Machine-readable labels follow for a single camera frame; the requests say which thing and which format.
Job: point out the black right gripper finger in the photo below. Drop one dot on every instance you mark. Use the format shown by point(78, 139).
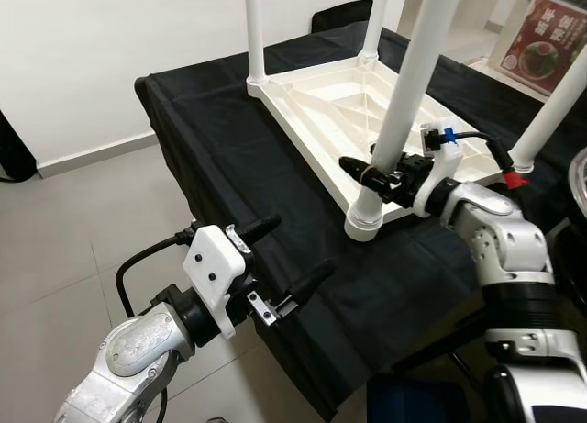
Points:
point(386, 151)
point(365, 172)

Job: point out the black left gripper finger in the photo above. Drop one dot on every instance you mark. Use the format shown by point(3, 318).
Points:
point(304, 287)
point(259, 230)

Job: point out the white plastic table top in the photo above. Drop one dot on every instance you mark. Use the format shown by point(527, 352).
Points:
point(321, 102)

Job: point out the black tablecloth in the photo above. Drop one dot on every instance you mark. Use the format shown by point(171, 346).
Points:
point(238, 166)

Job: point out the food picture poster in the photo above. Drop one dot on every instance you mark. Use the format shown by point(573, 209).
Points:
point(541, 47)

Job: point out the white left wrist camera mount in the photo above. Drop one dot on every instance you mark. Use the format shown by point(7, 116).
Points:
point(211, 262)

